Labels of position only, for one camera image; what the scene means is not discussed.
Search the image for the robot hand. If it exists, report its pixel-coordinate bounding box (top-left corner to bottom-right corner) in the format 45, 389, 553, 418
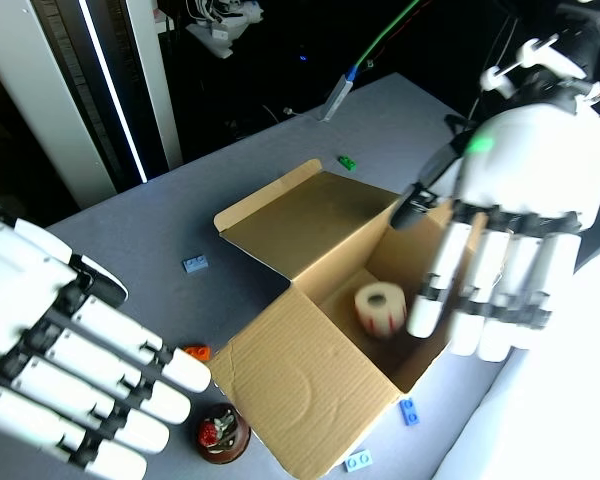
389, 102, 600, 364
0, 209, 212, 480

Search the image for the white cabinet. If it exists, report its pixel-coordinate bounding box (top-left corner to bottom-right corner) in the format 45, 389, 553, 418
0, 0, 184, 211

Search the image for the grey flat cable adapter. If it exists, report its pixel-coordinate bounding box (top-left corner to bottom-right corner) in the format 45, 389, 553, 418
318, 72, 355, 123

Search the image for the white draped cloth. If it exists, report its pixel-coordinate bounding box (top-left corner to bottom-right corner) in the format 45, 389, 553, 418
429, 244, 600, 480

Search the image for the green cable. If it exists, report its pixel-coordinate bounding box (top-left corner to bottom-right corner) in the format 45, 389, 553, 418
353, 0, 424, 76

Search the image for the grey table cloth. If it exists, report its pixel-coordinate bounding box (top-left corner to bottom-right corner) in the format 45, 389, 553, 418
0, 72, 600, 480

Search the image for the white plastic clutter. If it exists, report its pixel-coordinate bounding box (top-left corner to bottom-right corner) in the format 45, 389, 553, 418
185, 0, 264, 60

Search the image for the white cable with plug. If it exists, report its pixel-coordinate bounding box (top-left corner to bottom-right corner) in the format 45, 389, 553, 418
282, 106, 326, 121

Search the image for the brown round toy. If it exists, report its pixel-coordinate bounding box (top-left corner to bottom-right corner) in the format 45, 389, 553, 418
195, 403, 252, 465

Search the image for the light blue toy brick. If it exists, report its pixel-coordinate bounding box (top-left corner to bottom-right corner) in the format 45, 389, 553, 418
343, 449, 374, 474

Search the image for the cream roll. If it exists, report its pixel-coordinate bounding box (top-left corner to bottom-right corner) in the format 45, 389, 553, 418
353, 282, 409, 340

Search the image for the white LED light strip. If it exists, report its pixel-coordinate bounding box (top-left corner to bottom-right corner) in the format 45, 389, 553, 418
78, 0, 149, 184

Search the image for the cardboard box with flaps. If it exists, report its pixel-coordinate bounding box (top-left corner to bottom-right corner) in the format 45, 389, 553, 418
207, 158, 511, 480

